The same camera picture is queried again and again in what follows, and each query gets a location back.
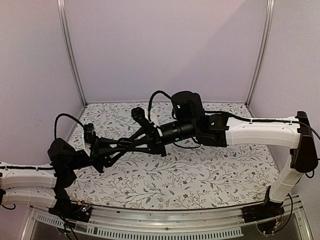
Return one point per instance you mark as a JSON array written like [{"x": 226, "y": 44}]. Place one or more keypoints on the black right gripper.
[{"x": 155, "y": 145}]

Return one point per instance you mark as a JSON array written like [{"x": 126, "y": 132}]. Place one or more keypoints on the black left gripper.
[{"x": 100, "y": 152}]

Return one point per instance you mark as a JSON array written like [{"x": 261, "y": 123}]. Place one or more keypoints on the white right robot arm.
[{"x": 222, "y": 129}]

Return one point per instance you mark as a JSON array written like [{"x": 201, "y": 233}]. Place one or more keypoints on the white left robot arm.
[{"x": 45, "y": 185}]

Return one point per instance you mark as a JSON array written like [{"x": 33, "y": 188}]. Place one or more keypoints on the floral patterned table mat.
[{"x": 189, "y": 177}]

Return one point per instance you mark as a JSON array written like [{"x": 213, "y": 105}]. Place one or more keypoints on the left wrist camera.
[{"x": 88, "y": 138}]

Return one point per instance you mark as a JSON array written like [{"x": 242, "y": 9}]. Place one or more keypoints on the front aluminium rail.
[{"x": 223, "y": 223}]

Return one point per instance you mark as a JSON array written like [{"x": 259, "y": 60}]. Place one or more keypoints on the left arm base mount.
[{"x": 71, "y": 210}]

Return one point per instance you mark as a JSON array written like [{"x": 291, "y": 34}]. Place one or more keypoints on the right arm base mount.
[{"x": 267, "y": 209}]

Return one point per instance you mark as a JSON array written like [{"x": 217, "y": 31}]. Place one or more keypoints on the left aluminium frame post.
[{"x": 61, "y": 6}]

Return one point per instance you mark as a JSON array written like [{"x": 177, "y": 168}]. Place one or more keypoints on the aluminium frame post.
[
  {"x": 270, "y": 4},
  {"x": 61, "y": 6}
]

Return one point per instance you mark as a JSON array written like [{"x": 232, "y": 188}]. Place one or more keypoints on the right aluminium frame post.
[{"x": 270, "y": 4}]

